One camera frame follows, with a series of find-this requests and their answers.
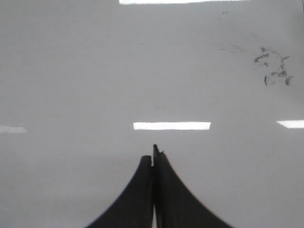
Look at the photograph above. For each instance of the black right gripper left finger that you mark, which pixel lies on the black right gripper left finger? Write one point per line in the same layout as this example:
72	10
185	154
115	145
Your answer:
134	206

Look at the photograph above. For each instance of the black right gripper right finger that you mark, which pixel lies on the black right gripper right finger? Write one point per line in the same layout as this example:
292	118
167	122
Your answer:
175	205

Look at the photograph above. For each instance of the white whiteboard with metal frame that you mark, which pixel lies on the white whiteboard with metal frame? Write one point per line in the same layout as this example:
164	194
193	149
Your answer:
87	87

